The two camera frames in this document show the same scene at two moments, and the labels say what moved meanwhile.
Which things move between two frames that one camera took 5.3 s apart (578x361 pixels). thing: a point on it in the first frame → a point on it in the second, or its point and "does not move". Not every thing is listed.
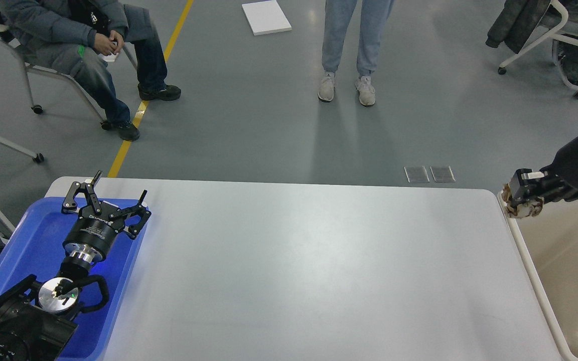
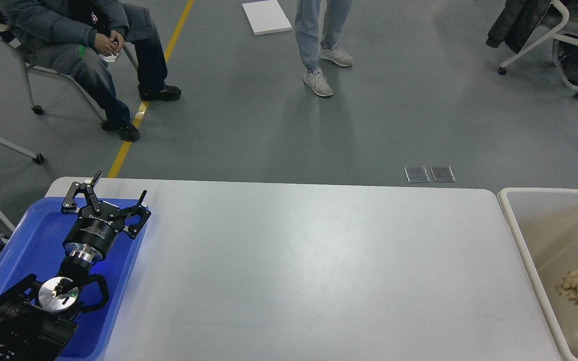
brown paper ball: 530,208 → 575,287
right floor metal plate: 443,174 does not move
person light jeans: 338,15 → 306,19
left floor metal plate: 416,174 does not move
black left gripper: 90,236 does not move
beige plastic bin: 567,246 does not move
